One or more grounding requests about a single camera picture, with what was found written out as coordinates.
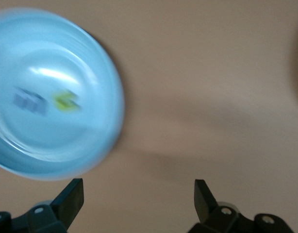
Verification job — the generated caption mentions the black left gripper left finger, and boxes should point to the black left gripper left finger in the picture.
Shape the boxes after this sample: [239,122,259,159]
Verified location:
[26,178,84,233]

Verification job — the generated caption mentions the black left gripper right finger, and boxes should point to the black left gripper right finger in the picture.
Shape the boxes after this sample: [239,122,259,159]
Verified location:
[189,179,255,233]

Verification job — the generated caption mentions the green letter u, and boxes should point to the green letter u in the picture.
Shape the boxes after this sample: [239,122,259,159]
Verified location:
[53,89,81,114]

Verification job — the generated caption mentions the blue letter E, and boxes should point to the blue letter E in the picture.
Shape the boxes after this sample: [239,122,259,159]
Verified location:
[13,87,47,117]

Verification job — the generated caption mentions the blue plate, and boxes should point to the blue plate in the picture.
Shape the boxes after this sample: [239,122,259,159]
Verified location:
[0,8,125,182]

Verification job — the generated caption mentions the brown table mat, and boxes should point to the brown table mat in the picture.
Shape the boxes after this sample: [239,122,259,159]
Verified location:
[0,0,298,233]

